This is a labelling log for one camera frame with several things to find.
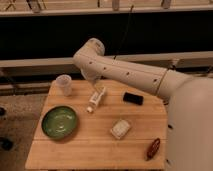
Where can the green ceramic bowl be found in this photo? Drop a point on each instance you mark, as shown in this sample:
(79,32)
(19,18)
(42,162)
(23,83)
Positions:
(59,122)

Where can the pale ceramic cup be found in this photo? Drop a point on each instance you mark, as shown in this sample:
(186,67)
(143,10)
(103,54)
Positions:
(64,83)

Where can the black rectangular box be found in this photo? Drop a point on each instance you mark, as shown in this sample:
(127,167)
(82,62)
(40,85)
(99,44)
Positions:
(132,98)

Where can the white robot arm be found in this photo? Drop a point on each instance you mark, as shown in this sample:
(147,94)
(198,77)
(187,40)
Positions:
(189,144)

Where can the brown red oblong object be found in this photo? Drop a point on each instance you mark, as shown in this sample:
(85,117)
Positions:
(153,149)

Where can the white wrapped block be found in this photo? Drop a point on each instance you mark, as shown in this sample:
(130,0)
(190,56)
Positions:
(120,128)

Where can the white bottle lying down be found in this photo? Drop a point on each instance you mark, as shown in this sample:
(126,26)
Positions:
(95,100)

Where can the wooden table top board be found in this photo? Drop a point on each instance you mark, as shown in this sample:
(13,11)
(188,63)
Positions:
(92,146)

